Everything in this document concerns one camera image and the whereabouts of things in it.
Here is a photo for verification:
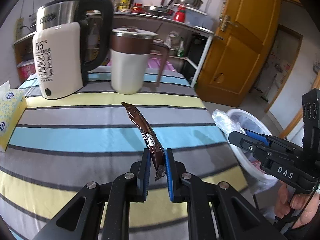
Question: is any yellow tissue pack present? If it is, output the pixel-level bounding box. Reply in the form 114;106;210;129
0;81;27;152

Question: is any brown white lidded mug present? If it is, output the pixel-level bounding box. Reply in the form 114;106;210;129
110;28;169;94

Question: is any crumpled clear plastic bag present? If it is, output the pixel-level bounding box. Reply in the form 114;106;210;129
212;109;245;138

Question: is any white trash bin with bag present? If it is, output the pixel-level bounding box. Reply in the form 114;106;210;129
227;108;278;194

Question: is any striped tablecloth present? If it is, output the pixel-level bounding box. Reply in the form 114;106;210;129
1;66;252;239

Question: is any wall power strip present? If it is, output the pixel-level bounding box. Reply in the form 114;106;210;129
14;17;24;41

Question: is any right hand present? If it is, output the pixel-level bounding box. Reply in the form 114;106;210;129
274;182;319;229

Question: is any pink storage box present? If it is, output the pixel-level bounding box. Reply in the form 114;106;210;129
148;57;176;72

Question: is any sauce bottle yellow label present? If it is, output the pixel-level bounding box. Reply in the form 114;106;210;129
118;0;128;11

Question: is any clear plastic container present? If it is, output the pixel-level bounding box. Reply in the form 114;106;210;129
185;7;214;30

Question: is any frying pan on shelf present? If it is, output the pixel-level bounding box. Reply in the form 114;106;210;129
143;0;174;17

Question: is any metal door handle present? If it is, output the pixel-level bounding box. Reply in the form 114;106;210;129
220;15;238;32

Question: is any white kitchen shelf unit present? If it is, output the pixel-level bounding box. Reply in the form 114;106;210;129
12;11;225;88

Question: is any wooden door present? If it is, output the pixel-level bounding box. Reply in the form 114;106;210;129
196;0;281;107

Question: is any red jar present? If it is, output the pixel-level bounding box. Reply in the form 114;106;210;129
131;3;144;14

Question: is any steel bowl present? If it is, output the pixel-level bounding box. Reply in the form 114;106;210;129
174;0;203;10

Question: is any white steel electric kettle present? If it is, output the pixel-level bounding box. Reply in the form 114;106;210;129
33;0;113;100

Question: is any brown coffee sachet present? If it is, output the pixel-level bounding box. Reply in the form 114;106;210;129
121;102;166;181

